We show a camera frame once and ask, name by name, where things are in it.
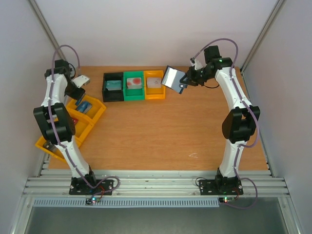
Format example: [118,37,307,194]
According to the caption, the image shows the blue credit card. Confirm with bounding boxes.
[75,97,83,106]

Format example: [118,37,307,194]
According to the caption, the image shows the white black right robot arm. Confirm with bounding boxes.
[179,45,260,195]

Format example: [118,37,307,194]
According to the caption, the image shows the yellow bin with blue cards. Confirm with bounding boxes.
[66,95,106,125]

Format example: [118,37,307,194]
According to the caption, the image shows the red white card stack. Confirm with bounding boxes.
[126,77,143,89]

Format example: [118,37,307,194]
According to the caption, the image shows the yellow bin at table back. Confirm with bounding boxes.
[143,70,166,100]

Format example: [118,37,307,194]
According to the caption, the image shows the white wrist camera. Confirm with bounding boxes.
[190,58,203,71]
[73,75,90,88]

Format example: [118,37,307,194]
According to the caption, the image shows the teal card stack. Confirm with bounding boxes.
[105,80,122,91]

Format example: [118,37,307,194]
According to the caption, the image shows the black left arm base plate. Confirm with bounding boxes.
[69,177,114,195]

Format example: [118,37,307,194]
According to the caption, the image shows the yellow bin with red cards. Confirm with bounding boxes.
[67,109,94,144]

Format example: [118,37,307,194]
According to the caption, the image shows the aluminium rail base frame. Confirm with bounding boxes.
[22,160,290,198]

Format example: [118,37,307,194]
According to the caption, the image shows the right small circuit board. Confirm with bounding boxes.
[219,196,236,203]

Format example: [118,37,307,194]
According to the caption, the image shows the left small circuit board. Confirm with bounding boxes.
[85,197,100,205]

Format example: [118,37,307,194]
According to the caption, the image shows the green bin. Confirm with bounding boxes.
[123,71,145,101]

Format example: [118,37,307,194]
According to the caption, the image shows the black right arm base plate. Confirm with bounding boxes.
[199,177,244,195]

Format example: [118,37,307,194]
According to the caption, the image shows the blue zip card holder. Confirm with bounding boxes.
[161,66,186,94]

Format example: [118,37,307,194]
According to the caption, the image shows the grey white card stack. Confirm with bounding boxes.
[147,77,161,89]

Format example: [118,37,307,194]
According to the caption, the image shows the blue card stack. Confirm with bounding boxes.
[76,101,92,114]

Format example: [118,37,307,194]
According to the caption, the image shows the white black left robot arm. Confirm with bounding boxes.
[33,59,98,194]

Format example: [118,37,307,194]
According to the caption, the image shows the small circuit board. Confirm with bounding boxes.
[85,197,100,205]
[219,196,236,203]

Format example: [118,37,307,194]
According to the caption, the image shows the grey slotted cable duct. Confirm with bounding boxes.
[33,197,219,208]

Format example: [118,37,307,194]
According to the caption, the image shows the dark card stack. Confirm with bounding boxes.
[43,140,57,153]

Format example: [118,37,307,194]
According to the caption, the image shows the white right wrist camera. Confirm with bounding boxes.
[190,58,203,71]

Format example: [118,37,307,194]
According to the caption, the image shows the black bin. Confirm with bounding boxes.
[102,72,124,102]

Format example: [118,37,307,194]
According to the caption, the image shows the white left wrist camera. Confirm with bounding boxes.
[73,75,90,88]

